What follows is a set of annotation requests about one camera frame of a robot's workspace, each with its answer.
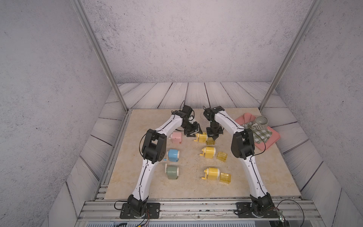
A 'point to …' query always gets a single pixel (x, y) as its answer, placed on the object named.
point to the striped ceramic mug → (260, 123)
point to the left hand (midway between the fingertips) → (202, 134)
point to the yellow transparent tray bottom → (225, 178)
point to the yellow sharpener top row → (202, 137)
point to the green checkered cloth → (259, 136)
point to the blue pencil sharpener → (172, 155)
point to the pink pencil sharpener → (177, 136)
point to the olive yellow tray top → (210, 141)
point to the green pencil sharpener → (172, 172)
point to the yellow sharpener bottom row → (211, 173)
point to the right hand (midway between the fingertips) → (213, 138)
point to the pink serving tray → (247, 117)
